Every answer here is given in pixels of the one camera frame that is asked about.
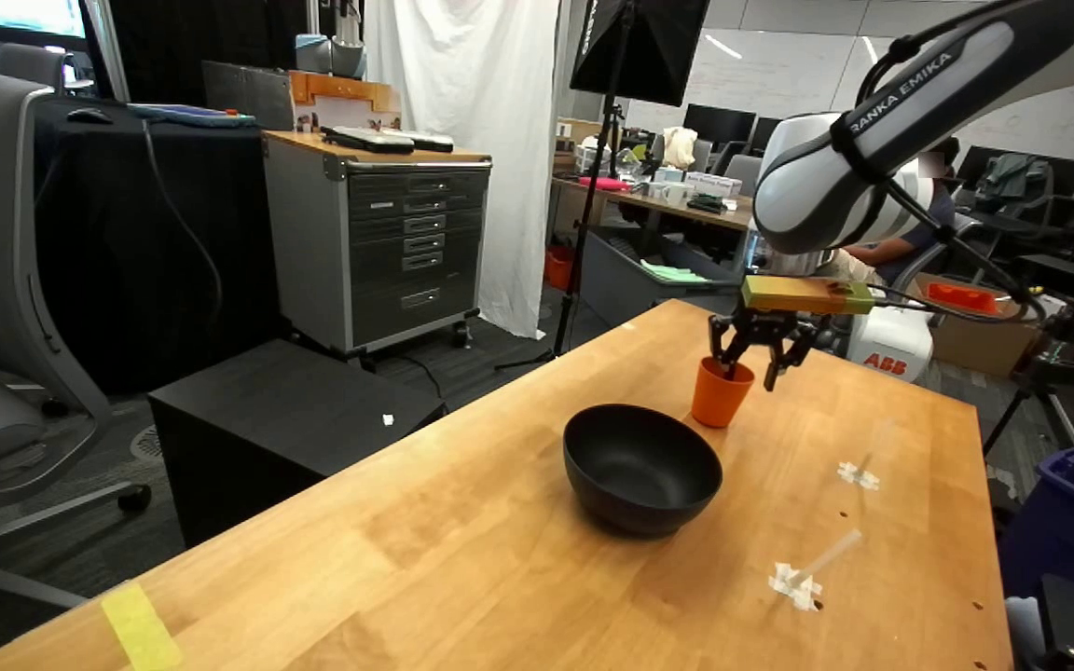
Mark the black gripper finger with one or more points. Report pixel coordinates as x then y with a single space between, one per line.
790 356
728 344

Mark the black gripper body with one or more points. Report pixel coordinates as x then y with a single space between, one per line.
755 324

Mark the orange plastic cup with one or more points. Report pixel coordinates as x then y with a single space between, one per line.
716 392

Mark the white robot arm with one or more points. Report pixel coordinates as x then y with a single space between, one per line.
832 181

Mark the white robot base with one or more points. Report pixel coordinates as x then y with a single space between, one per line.
892 339

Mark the black bowl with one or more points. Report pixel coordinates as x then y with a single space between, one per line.
641 472

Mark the white tape mark far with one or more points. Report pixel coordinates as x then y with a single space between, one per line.
861 474

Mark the white tape mark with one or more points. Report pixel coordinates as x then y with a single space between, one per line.
861 474
798 588

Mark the white tape mark near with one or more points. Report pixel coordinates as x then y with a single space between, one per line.
798 588

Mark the black light softbox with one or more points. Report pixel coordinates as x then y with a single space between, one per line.
641 48

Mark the grey metal drawer cabinet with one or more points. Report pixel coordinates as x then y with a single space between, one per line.
376 246

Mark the black low box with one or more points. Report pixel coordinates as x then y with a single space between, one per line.
271 421

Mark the yellow tape strip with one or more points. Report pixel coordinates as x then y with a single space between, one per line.
140 627

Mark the yellow green wrist camera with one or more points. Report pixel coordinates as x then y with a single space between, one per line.
803 297

